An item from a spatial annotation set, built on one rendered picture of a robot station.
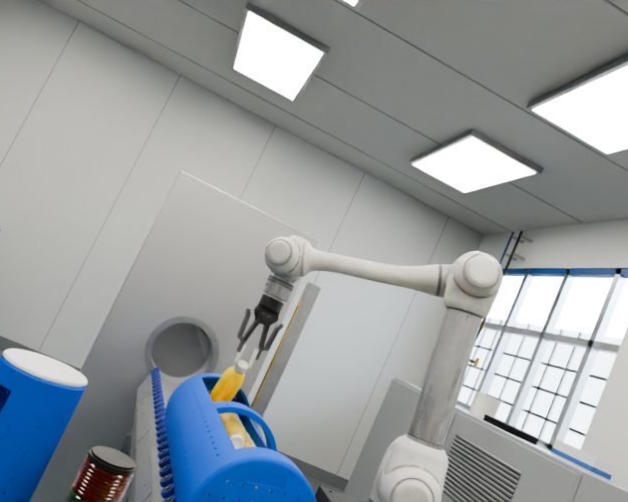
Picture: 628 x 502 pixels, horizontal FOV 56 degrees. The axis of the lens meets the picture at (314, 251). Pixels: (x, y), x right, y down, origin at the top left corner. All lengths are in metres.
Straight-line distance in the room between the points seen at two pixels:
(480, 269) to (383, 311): 5.27
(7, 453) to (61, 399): 0.21
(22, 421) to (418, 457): 1.18
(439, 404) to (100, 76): 5.75
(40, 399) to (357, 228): 5.18
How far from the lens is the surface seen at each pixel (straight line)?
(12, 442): 2.08
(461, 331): 1.67
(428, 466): 1.65
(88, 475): 0.81
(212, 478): 1.29
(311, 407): 6.81
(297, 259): 1.69
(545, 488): 2.86
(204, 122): 6.68
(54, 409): 2.07
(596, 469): 2.98
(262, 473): 1.31
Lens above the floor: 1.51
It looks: 7 degrees up
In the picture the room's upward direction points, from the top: 25 degrees clockwise
